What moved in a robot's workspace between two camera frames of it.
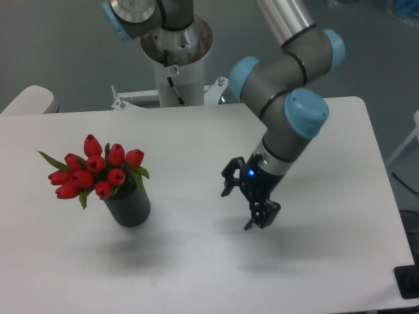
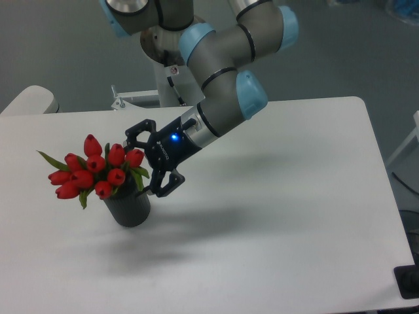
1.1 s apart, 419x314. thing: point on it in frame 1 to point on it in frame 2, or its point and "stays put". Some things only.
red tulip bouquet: (95, 171) stays put
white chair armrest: (33, 100) stays put
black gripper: (258, 182) to (167, 148)
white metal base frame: (212, 94) stays put
